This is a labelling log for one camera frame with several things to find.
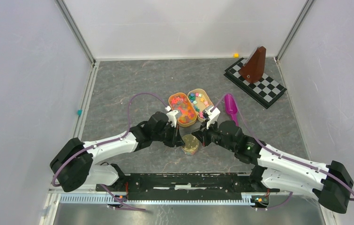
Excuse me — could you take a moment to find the black white chessboard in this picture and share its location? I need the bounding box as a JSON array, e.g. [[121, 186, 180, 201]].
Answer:
[[224, 58, 287, 109]]

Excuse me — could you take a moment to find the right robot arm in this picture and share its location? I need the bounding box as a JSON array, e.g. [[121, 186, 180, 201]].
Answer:
[[192, 120, 354, 214]]

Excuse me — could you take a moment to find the brown wooden metronome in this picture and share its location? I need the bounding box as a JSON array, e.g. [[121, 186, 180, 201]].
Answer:
[[238, 46, 266, 83]]

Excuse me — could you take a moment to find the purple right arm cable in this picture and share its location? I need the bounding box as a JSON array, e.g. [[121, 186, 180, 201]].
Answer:
[[209, 93, 354, 211]]

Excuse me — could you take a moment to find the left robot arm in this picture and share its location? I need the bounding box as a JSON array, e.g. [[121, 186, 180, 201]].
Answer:
[[50, 110, 184, 192]]

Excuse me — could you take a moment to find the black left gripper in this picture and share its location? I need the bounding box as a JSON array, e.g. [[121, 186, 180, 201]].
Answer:
[[152, 122, 185, 148]]

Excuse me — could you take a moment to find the gold tin of gummy candies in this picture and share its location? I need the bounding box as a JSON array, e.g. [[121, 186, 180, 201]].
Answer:
[[168, 92, 197, 127]]

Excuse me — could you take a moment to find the clear plastic round jar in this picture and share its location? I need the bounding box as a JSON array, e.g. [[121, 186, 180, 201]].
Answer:
[[181, 144, 199, 155]]

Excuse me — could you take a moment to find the gold round jar lid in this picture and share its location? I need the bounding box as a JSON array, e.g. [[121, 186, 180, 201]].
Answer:
[[182, 134, 200, 145]]

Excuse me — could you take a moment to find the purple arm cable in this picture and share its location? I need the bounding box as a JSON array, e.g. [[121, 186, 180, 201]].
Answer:
[[209, 93, 354, 211], [51, 92, 171, 212]]

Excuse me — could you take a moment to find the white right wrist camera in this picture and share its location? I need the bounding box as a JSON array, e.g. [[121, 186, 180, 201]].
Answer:
[[203, 106, 220, 129]]

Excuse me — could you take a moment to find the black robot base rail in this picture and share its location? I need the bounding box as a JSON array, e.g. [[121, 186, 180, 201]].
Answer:
[[108, 173, 269, 201]]

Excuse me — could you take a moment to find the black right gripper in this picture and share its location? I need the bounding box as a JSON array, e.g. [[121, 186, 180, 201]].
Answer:
[[191, 117, 236, 153]]

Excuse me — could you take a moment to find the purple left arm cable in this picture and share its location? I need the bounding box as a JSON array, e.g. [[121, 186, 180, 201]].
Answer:
[[51, 92, 171, 212]]

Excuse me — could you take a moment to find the magenta plastic scoop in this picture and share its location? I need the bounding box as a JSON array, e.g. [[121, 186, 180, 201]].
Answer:
[[224, 93, 239, 126]]

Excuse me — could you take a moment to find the gold tin of star candies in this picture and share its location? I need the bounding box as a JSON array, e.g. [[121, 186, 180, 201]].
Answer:
[[187, 89, 214, 122]]

